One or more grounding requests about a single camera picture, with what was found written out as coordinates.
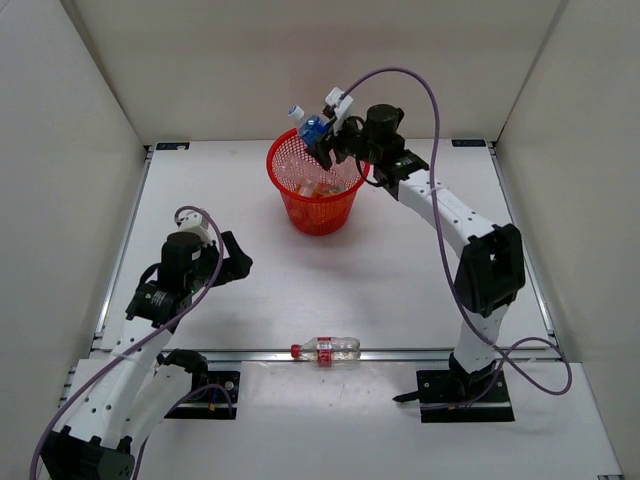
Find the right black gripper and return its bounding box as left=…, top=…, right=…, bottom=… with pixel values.
left=308, top=113, right=383, bottom=170

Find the clear bottle with blue label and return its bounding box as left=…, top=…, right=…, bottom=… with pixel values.
left=288, top=105, right=330, bottom=147

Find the orange bottle with barcode label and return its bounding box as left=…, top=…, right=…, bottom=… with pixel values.
left=295, top=182, right=319, bottom=198

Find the clear unlabelled plastic bottle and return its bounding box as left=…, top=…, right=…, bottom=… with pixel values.
left=273, top=154, right=323, bottom=185

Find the orange juice bottle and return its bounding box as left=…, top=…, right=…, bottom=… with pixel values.
left=319, top=184, right=345, bottom=198

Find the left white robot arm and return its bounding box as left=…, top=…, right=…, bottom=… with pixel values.
left=34, top=227, right=253, bottom=479

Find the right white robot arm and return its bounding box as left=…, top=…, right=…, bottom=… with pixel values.
left=303, top=102, right=525, bottom=400

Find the red plastic mesh bin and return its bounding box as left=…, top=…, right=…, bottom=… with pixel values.
left=266, top=129, right=370, bottom=236

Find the clear bottle with red label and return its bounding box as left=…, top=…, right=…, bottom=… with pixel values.
left=290, top=336, right=361, bottom=367

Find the right black table label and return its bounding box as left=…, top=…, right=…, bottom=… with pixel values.
left=451, top=139, right=486, bottom=148

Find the black table label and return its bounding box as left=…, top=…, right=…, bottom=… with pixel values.
left=451, top=139, right=486, bottom=148
left=155, top=142, right=190, bottom=151

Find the left black table label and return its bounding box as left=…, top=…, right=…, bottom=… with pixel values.
left=155, top=142, right=190, bottom=151

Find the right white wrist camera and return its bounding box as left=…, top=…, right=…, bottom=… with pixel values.
left=322, top=87, right=353, bottom=134

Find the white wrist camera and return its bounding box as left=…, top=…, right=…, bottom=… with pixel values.
left=322, top=87, right=353, bottom=134
left=174, top=210, right=214, bottom=246

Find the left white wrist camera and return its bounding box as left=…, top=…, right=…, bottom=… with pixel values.
left=174, top=210, right=214, bottom=246

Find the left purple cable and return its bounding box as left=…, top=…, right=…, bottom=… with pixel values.
left=30, top=205, right=236, bottom=480

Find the purple cable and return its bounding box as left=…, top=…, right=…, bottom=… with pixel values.
left=342, top=67, right=574, bottom=409
left=30, top=205, right=236, bottom=480

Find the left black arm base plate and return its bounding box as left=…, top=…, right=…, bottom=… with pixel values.
left=165, top=363, right=241, bottom=421

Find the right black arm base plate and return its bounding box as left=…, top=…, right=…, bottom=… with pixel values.
left=393, top=370, right=515, bottom=424

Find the aluminium rail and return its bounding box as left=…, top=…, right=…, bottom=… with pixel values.
left=149, top=348, right=561, bottom=364

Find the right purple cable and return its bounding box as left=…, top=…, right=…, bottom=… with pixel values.
left=342, top=67, right=574, bottom=409

